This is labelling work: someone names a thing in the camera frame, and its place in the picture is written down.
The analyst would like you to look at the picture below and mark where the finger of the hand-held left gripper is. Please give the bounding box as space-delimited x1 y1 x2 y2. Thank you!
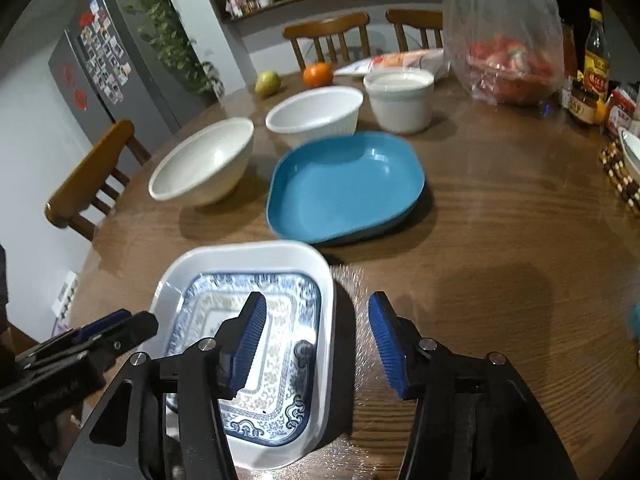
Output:
75 311 160 363
15 309 133 366

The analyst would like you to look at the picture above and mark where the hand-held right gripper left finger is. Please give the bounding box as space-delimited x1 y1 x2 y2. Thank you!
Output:
57 291 268 480

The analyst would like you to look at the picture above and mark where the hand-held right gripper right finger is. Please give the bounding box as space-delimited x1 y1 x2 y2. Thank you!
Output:
367 291 581 480

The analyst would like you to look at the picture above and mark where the blue patterned porcelain plate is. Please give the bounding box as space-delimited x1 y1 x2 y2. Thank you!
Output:
165 272 323 448

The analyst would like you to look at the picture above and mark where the white rectangular dish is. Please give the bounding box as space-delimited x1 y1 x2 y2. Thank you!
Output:
149 240 336 471

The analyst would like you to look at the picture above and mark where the blue plastic plate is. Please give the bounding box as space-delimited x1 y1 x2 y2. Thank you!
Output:
267 131 427 247

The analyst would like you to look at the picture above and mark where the large white bowl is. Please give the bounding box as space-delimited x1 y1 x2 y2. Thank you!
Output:
148 117 256 207

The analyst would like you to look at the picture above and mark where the white deep bowl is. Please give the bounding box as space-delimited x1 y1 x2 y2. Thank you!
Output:
363 69 435 135

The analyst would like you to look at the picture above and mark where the white ribbed bowl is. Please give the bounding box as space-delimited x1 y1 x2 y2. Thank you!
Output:
265 86 364 148

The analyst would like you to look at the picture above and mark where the wooden chair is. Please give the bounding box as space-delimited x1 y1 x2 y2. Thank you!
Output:
282 11 372 72
385 8 445 53
45 120 151 241

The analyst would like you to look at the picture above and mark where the grey refrigerator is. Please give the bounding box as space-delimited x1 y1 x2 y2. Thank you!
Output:
47 0 221 133

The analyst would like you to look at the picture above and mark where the green pear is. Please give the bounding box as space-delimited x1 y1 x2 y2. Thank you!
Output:
255 71 281 98

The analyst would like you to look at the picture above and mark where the cluster of fridge magnets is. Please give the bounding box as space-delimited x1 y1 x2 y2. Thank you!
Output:
77 7 133 106

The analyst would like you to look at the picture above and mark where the orange fruit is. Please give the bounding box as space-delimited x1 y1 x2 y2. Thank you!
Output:
302 62 334 88

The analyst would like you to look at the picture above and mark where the white snack bag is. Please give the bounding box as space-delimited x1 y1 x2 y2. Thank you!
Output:
334 49 451 81

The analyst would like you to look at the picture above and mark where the beaded wooden trivet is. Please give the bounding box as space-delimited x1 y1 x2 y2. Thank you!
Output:
597 140 640 216

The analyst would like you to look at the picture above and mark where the green trailing plant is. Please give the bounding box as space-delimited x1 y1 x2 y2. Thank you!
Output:
102 0 223 96

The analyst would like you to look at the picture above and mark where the pile of red candies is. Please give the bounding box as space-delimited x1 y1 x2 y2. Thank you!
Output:
467 35 558 106

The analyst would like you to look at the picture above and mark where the brown glass jar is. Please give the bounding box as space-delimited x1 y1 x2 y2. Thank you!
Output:
567 80 601 127

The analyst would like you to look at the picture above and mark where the white oval dish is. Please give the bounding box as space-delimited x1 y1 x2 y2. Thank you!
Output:
617 127 640 186

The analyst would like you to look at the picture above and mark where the red sauce bottle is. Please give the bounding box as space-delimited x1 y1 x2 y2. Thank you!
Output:
562 20 581 81

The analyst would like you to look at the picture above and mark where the clear plastic bag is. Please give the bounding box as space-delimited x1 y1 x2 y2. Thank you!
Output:
442 0 566 107

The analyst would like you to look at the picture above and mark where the yellow-capped oil bottle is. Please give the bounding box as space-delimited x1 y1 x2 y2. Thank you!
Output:
582 8 612 106

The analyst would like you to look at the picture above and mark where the white wall socket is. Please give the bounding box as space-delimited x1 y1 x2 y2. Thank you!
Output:
52 270 81 331

